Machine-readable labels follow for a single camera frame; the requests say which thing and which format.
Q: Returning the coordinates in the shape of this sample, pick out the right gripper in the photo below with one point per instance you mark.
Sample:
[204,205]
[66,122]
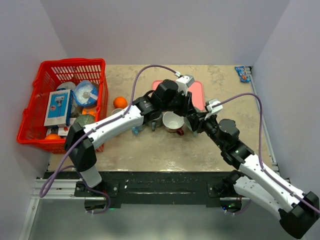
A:
[195,120]

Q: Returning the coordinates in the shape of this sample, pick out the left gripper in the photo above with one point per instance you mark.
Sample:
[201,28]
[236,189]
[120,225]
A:
[187,108]

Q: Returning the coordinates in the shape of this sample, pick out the dark red mug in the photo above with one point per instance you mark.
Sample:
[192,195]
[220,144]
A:
[173,123]

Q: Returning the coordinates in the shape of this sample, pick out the grey-blue mug front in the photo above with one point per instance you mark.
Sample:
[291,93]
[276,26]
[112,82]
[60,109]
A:
[155,123]

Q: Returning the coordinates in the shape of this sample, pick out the blue butterfly mug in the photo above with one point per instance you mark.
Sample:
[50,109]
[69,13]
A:
[137,129]

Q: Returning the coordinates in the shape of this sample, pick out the white speckled mug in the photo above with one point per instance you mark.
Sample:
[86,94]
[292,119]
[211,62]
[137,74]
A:
[115,111]

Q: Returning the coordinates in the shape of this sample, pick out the small teal mug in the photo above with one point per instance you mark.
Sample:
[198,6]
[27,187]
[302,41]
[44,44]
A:
[192,121]

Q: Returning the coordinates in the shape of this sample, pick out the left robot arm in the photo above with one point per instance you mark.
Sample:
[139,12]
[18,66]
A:
[81,142]

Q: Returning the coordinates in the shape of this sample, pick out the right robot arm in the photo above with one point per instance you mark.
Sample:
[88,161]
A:
[296,210]

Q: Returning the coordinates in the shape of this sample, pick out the pink tray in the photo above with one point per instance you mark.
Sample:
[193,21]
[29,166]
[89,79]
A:
[197,91]

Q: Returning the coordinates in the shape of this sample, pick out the orange fruit on table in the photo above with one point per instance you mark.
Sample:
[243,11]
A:
[120,103]

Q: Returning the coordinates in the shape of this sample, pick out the blue snack packet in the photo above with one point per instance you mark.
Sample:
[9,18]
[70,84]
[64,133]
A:
[242,74]

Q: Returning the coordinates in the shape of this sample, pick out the blue white plastic bag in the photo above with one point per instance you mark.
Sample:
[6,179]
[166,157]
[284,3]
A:
[86,94]

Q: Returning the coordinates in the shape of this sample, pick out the green melon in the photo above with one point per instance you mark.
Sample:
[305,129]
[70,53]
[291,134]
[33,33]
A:
[84,119]

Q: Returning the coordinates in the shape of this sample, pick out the round tin can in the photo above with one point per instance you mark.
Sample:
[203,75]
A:
[66,86]

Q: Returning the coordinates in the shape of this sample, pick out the blue product box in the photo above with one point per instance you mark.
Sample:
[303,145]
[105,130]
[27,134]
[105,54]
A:
[58,112]

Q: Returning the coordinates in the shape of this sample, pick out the red plastic basket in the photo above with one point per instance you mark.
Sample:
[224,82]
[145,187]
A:
[50,75]

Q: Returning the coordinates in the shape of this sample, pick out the orange fruit in basket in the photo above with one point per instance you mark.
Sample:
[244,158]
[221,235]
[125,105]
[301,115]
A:
[52,137]

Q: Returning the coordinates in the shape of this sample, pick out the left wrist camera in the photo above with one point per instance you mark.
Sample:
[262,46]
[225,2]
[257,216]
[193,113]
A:
[184,82]

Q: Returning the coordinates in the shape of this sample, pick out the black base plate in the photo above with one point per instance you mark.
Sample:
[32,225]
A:
[210,189]

